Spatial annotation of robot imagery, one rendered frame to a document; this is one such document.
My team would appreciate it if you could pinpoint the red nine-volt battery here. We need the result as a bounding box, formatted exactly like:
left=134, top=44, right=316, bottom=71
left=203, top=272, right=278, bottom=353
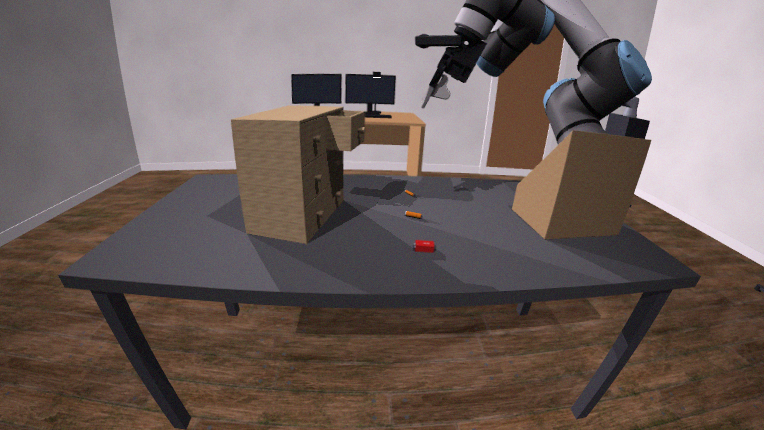
left=414, top=240, right=434, bottom=253

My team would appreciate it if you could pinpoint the wooden chest of drawers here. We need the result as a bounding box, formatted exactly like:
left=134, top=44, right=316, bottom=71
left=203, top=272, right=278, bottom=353
left=231, top=106, right=344, bottom=244

